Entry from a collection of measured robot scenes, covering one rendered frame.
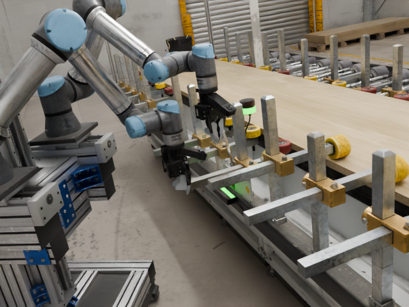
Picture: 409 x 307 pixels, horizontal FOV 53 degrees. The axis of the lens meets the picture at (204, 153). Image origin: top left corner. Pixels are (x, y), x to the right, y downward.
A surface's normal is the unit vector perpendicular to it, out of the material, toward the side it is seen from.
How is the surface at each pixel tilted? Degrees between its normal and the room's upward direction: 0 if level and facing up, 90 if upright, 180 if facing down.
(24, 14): 90
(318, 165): 90
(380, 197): 90
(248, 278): 0
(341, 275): 0
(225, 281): 0
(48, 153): 90
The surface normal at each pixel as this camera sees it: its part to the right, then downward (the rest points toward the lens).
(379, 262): -0.92, 0.26
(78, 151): -0.18, 0.38
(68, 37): 0.54, 0.15
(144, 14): 0.32, 0.30
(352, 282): -0.14, -0.92
